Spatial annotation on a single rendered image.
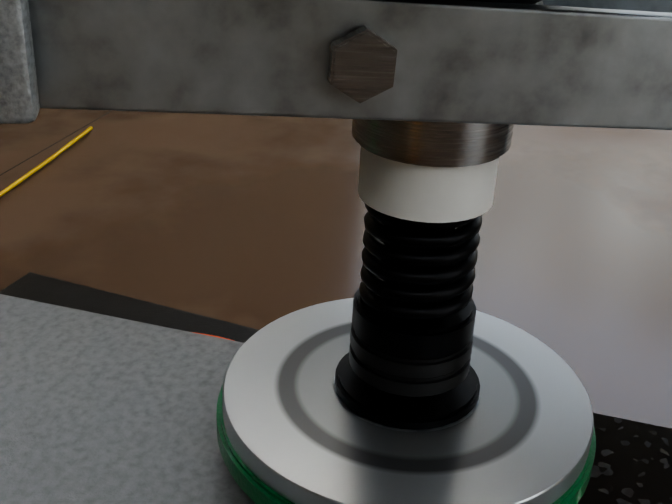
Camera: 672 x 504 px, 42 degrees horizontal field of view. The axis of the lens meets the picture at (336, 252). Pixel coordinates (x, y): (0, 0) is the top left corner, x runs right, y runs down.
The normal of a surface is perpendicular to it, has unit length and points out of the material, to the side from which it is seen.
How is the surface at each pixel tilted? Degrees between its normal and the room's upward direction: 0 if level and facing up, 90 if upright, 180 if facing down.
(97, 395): 0
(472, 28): 90
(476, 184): 90
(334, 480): 0
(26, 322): 0
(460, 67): 90
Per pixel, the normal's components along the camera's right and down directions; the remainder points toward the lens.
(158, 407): 0.04, -0.89
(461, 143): 0.25, 0.44
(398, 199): -0.51, 0.36
